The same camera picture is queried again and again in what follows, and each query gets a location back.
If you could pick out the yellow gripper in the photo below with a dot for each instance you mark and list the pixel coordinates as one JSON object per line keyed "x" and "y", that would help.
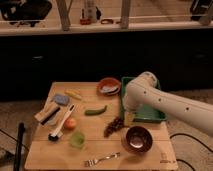
{"x": 128, "y": 118}

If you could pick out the green pepper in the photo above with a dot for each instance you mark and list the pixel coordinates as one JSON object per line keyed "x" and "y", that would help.
{"x": 94, "y": 112}

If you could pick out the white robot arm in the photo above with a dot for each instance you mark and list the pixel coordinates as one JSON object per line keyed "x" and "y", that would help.
{"x": 142, "y": 91}

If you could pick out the green plastic cup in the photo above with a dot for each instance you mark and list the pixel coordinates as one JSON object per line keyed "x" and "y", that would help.
{"x": 77, "y": 139}

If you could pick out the bunch of dark grapes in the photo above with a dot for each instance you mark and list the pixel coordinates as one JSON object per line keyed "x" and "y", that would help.
{"x": 116, "y": 125}

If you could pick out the green plastic tray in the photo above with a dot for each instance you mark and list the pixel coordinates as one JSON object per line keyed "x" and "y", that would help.
{"x": 145, "y": 113}

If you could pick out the dark brown bowl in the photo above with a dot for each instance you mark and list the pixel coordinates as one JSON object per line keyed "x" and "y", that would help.
{"x": 138, "y": 139}

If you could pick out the orange bowl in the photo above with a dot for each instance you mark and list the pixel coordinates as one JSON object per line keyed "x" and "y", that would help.
{"x": 108, "y": 86}

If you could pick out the silver fork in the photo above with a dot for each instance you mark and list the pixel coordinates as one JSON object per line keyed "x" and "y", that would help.
{"x": 92, "y": 162}

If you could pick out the red apple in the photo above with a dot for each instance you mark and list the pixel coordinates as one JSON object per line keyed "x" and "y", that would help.
{"x": 70, "y": 124}

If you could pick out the blue sponge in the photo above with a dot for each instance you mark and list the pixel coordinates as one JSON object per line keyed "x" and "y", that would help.
{"x": 61, "y": 99}

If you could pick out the white dish brush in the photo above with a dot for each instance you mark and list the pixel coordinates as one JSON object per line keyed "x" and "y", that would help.
{"x": 54, "y": 135}

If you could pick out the wooden block brush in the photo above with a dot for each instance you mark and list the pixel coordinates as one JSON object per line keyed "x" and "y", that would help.
{"x": 47, "y": 112}

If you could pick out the black pole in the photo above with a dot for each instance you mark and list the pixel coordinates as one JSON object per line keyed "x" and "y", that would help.
{"x": 17, "y": 158}

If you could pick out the white bottle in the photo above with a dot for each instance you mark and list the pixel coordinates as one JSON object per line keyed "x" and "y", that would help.
{"x": 90, "y": 10}

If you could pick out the black bag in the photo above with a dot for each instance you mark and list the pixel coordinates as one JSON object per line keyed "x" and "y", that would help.
{"x": 29, "y": 12}

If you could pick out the wooden railing post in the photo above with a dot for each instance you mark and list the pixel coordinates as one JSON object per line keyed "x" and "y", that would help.
{"x": 125, "y": 11}

